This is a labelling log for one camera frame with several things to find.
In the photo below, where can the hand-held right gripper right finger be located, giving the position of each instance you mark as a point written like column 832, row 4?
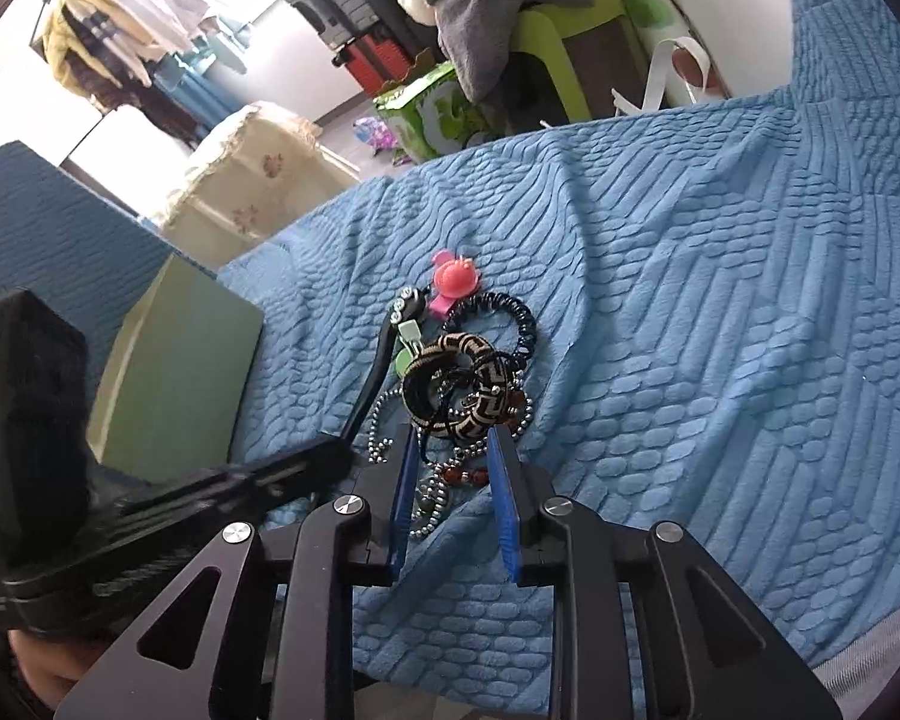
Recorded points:
column 506, row 510

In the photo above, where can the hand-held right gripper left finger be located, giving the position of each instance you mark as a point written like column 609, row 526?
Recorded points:
column 401, row 499

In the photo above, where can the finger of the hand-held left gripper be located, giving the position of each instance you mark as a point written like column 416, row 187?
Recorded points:
column 270, row 493
column 300, row 457

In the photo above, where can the black rhinestone hair clip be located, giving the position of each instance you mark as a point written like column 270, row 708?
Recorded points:
column 379, row 367

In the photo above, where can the white square tray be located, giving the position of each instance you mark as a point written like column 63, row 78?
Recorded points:
column 172, row 375

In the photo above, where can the person's left hand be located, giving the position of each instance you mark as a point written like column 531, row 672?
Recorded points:
column 45, row 664

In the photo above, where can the green hair clip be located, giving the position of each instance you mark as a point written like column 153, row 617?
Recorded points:
column 405, row 351

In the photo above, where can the pink hair clip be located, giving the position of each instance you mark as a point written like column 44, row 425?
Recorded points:
column 454, row 279

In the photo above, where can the blue quilted cover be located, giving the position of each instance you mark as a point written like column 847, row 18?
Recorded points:
column 682, row 315

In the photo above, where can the white cabinet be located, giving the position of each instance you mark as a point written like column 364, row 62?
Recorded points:
column 112, row 142

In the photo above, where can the cream cloth covered cabinet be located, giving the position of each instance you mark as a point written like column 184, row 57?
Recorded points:
column 255, row 165

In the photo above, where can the purple patterned cloth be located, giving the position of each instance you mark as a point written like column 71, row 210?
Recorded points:
column 379, row 136

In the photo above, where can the green carton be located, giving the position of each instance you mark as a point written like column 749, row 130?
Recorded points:
column 420, row 112

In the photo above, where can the blue curtain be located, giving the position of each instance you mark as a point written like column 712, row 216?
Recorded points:
column 202, row 90

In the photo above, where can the red suitcase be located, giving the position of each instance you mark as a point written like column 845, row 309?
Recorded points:
column 379, row 60

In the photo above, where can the hanging clothes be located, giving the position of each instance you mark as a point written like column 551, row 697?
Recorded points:
column 120, row 15

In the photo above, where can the grey fleece garment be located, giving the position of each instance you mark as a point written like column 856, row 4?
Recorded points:
column 480, row 30

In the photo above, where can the green plastic stool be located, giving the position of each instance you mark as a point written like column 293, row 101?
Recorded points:
column 562, row 37

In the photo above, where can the white green spotted board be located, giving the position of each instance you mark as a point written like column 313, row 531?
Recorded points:
column 652, row 7

